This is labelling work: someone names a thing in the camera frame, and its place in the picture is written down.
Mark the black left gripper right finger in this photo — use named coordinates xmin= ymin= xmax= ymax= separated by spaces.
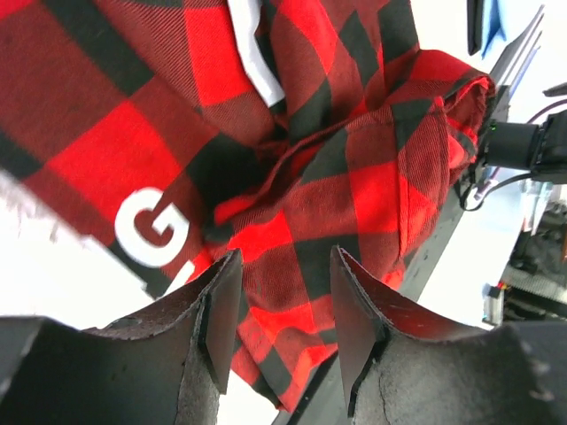
xmin=330 ymin=247 xmax=566 ymax=424

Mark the folded light blue shirt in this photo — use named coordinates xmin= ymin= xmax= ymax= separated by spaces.
xmin=479 ymin=0 xmax=507 ymax=59

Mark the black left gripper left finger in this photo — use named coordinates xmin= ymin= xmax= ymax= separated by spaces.
xmin=1 ymin=251 xmax=243 ymax=424

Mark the red black plaid shirt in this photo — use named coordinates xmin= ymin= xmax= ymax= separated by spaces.
xmin=1 ymin=1 xmax=494 ymax=410

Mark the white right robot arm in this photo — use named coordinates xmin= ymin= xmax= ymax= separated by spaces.
xmin=478 ymin=86 xmax=566 ymax=184

